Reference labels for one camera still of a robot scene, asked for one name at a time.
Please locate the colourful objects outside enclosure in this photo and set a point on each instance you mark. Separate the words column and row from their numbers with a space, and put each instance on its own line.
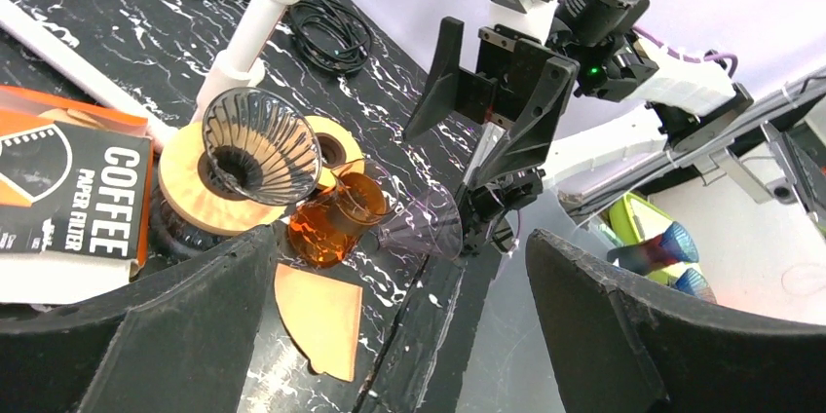
column 655, row 246

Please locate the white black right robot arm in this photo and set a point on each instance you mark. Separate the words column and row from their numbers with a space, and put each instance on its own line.
column 632, row 95

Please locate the clear glass ribbed dripper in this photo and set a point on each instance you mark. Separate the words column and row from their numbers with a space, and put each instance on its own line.
column 260, row 147

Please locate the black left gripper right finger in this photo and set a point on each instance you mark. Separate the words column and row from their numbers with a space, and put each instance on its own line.
column 619, row 342

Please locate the white PVC pipe frame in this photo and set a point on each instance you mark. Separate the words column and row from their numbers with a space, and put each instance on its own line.
column 158, row 59

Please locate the brown paper coffee filter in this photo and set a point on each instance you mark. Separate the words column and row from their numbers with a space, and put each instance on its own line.
column 322, row 316

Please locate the wooden ring dripper holder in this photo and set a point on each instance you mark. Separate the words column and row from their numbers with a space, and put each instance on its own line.
column 184, row 185

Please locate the aluminium frame rail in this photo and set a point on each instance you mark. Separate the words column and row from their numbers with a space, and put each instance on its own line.
column 788, row 97

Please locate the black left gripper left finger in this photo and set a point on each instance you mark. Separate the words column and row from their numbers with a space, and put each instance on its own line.
column 179, row 340

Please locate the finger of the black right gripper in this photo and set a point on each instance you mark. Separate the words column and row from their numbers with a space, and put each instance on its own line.
column 526, row 144
column 449, row 87

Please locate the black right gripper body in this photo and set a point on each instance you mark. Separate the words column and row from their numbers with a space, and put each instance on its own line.
column 515, row 61

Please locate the orange coffee filter box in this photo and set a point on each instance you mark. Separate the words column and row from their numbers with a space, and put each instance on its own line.
column 75, row 180

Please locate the amber glass server pitcher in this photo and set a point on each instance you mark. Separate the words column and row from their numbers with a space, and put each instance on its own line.
column 324, row 230

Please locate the pink translucent plastic dripper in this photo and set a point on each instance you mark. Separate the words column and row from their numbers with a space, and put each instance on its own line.
column 429, row 225

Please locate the clear glass server pitcher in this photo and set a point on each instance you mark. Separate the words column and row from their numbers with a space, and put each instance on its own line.
column 176, row 238

